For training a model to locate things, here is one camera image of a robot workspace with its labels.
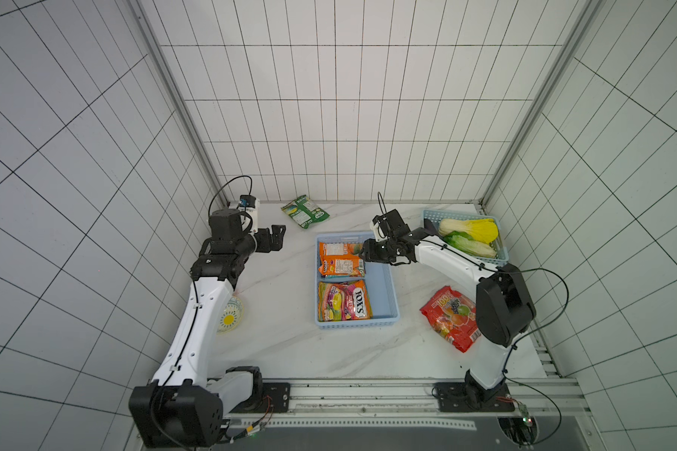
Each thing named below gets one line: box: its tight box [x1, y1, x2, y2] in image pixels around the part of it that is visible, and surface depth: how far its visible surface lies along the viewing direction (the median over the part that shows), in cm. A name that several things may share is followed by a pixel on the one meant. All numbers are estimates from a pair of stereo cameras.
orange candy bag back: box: [317, 242, 366, 278], surface depth 94 cm
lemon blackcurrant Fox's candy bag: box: [317, 279, 373, 323], surface depth 86 cm
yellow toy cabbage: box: [438, 217, 500, 245], surface depth 102 cm
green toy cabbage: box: [442, 230, 498, 259], surface depth 99 cm
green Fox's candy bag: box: [281, 194, 331, 230], surface depth 117 cm
